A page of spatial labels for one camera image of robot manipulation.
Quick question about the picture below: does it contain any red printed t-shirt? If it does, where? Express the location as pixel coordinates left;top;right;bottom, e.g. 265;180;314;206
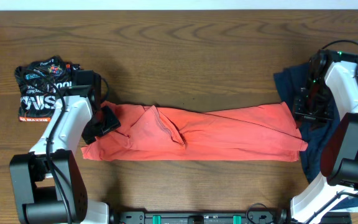
81;102;308;162

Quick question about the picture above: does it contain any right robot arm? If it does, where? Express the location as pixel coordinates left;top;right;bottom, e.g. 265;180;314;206
290;49;358;223

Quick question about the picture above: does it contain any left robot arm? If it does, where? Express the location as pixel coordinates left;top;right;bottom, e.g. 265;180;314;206
9;70;121;224

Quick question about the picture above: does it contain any navy blue shirt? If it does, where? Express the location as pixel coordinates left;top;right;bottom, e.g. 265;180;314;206
273;63;358;212

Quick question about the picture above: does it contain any folded black printed jersey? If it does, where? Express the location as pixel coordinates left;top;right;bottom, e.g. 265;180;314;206
14;56;81;122

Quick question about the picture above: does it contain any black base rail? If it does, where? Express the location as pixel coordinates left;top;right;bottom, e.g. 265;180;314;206
116;210;352;224

